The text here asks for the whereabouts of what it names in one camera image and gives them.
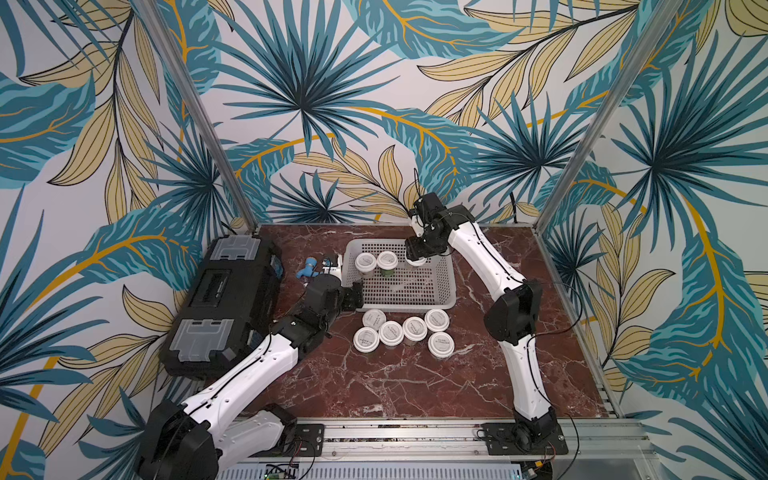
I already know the yogurt cup green label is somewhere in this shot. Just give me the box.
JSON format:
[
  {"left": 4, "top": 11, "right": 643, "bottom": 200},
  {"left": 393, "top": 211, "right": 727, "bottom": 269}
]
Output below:
[{"left": 377, "top": 251, "right": 399, "bottom": 277}]

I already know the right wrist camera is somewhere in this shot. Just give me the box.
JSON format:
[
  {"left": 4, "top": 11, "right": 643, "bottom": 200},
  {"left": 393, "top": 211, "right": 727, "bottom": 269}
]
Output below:
[{"left": 408, "top": 193, "right": 446, "bottom": 226}]

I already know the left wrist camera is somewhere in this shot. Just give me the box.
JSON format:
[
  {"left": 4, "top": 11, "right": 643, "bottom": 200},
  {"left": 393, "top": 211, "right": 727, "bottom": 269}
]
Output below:
[{"left": 321, "top": 254, "right": 343, "bottom": 281}]

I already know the small blue toy drill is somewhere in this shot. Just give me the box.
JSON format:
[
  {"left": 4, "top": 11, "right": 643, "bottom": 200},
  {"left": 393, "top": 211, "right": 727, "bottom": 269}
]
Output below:
[{"left": 296, "top": 257, "right": 324, "bottom": 279}]

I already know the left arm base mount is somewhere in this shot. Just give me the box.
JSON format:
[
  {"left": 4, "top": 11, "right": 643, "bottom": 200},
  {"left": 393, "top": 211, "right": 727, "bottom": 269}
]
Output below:
[{"left": 251, "top": 404, "right": 325, "bottom": 458}]

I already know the white perforated plastic basket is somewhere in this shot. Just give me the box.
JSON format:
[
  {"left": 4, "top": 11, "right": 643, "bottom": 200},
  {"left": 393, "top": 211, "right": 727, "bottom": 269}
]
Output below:
[{"left": 342, "top": 239, "right": 457, "bottom": 313}]

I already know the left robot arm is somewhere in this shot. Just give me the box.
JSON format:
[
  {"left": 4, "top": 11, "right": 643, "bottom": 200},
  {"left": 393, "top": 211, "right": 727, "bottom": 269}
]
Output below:
[{"left": 134, "top": 274, "right": 363, "bottom": 479}]

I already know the yogurt cup white lid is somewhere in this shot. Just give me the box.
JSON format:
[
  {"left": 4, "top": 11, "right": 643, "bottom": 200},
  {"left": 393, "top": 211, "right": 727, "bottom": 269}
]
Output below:
[{"left": 354, "top": 252, "right": 377, "bottom": 279}]

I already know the black plastic toolbox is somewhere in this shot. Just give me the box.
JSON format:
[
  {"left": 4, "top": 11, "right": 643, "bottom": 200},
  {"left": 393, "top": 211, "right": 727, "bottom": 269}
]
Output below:
[{"left": 160, "top": 235, "right": 284, "bottom": 380}]

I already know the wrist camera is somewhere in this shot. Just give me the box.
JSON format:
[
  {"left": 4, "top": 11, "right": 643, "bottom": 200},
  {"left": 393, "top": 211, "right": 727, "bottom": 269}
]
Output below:
[
  {"left": 321, "top": 254, "right": 343, "bottom": 281},
  {"left": 408, "top": 193, "right": 446, "bottom": 226}
]

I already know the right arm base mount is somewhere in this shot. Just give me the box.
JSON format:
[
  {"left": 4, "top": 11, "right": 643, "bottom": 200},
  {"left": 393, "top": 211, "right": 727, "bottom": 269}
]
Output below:
[{"left": 477, "top": 415, "right": 569, "bottom": 458}]

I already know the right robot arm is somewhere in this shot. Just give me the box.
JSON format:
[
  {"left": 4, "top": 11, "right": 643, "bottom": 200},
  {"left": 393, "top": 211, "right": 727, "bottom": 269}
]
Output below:
[{"left": 405, "top": 193, "right": 558, "bottom": 451}]

